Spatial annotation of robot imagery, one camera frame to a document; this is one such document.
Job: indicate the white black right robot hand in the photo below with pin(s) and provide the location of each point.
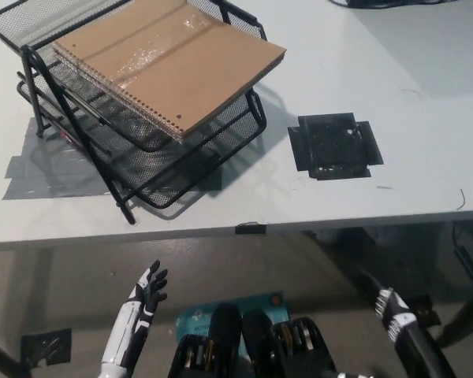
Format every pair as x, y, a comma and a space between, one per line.
402, 319

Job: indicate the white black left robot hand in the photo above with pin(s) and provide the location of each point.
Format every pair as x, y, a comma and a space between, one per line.
130, 327

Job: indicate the purple brown spiral notebook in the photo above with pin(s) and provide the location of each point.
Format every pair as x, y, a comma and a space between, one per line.
161, 71

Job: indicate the black mesh file tray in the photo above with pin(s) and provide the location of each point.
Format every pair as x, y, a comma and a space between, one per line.
173, 173

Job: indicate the black floor tape patch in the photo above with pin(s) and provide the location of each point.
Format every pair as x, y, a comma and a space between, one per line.
45, 346
427, 313

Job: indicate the dark slanted table leg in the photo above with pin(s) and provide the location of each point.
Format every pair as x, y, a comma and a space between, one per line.
465, 319
0, 356

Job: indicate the teal printed cardboard box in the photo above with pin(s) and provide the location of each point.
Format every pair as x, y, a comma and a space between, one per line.
193, 319

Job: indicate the grey tape patch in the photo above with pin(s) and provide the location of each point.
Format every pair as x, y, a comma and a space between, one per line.
27, 181

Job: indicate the black tape square patch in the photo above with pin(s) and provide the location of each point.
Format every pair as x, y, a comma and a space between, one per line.
333, 145

